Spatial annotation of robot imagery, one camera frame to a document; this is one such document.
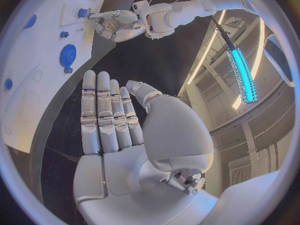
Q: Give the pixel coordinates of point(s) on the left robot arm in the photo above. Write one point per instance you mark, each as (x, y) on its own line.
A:
(182, 11)

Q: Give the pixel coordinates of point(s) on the white task board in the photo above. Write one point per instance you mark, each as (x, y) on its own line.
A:
(44, 90)

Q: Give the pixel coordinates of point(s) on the blue cylinder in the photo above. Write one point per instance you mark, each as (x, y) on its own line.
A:
(83, 13)

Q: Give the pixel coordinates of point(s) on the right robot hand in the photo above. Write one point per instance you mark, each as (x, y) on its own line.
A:
(164, 135)

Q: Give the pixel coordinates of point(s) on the glowing light bar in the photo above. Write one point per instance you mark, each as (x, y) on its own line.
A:
(242, 73)

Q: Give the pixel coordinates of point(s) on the blue plug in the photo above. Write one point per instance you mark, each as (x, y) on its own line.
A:
(31, 21)

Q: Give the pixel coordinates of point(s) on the small blue gear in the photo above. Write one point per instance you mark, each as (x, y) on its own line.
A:
(68, 70)

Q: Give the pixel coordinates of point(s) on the blue peg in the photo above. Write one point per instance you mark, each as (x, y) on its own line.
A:
(8, 84)
(64, 34)

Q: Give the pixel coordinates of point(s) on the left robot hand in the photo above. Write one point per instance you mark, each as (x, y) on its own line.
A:
(124, 22)

